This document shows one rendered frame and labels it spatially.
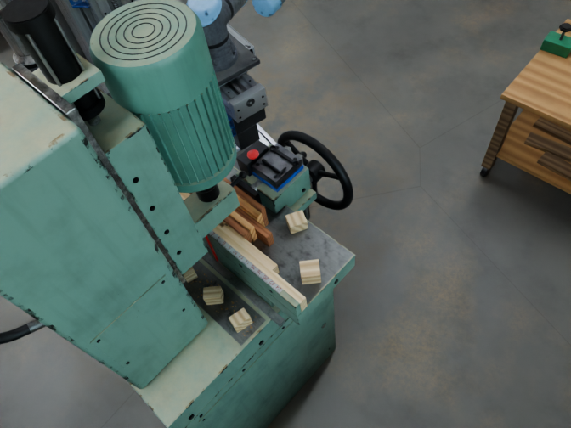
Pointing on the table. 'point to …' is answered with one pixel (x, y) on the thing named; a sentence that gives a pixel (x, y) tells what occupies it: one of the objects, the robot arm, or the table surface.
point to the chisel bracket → (197, 208)
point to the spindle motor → (168, 87)
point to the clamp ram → (251, 189)
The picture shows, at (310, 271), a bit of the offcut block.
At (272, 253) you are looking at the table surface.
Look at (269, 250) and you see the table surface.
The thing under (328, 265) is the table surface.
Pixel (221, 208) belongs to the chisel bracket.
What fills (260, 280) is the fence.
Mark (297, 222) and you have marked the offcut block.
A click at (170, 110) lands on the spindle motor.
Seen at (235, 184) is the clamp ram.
